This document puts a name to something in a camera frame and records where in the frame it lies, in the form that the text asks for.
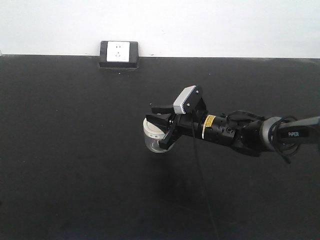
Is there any glass jar with beige lid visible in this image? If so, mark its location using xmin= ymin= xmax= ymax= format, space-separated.
xmin=143 ymin=117 xmax=175 ymax=154

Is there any white socket in black box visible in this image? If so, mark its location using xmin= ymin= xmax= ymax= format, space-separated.
xmin=99 ymin=40 xmax=140 ymax=69

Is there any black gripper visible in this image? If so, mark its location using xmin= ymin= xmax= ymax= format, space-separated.
xmin=145 ymin=99 xmax=208 ymax=150

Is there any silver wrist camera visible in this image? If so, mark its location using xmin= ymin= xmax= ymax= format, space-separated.
xmin=173 ymin=85 xmax=203 ymax=115

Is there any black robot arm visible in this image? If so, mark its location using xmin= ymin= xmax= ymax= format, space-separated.
xmin=143 ymin=99 xmax=320 ymax=164

